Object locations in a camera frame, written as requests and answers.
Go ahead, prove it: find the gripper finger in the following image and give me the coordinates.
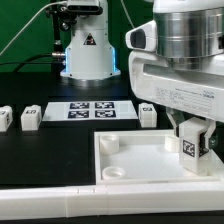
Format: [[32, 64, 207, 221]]
[[204, 119, 218, 149]]

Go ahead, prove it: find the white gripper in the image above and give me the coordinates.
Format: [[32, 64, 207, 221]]
[[125, 19, 224, 138]]

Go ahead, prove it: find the white square tabletop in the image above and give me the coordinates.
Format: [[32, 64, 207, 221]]
[[94, 130, 224, 185]]

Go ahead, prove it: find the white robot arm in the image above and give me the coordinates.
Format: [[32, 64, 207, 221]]
[[61, 0, 224, 149]]

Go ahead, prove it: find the white L-shaped fence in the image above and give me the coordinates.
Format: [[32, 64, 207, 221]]
[[0, 182, 224, 220]]

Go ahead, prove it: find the white marker sheet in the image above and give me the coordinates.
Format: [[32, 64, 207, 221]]
[[43, 101, 137, 121]]

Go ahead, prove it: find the white cable right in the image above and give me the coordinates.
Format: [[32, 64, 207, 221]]
[[119, 0, 137, 30]]

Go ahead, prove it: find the white cable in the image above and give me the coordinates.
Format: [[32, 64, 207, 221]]
[[119, 0, 137, 30], [0, 0, 69, 57]]

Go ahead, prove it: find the black cable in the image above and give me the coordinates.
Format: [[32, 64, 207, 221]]
[[0, 53, 66, 73]]

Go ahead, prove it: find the black camera stand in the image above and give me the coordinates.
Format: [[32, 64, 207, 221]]
[[45, 0, 77, 74]]

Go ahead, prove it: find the white cable left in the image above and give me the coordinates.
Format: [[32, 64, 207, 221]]
[[0, 0, 69, 57]]

